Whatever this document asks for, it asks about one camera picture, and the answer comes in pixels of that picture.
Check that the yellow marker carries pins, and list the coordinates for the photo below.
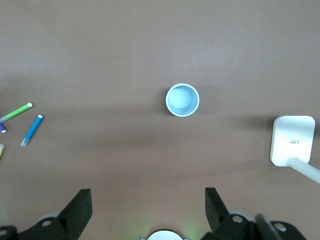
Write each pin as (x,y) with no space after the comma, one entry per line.
(1,151)

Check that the purple marker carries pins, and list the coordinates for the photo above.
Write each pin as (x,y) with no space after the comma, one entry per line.
(2,127)

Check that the translucent light blue cup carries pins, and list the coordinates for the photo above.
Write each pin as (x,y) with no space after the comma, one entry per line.
(182,100)

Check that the green marker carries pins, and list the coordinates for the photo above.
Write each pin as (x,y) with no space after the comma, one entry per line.
(16,112)

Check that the white lamp base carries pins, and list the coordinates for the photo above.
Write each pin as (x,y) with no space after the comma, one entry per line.
(291,137)

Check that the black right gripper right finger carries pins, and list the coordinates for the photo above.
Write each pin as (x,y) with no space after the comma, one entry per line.
(217,217)

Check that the blue marker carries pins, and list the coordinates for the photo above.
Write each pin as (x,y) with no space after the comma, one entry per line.
(32,130)

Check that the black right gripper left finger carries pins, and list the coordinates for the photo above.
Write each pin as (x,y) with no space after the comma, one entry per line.
(72,220)

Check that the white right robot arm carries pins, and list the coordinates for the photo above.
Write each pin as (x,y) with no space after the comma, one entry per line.
(165,236)

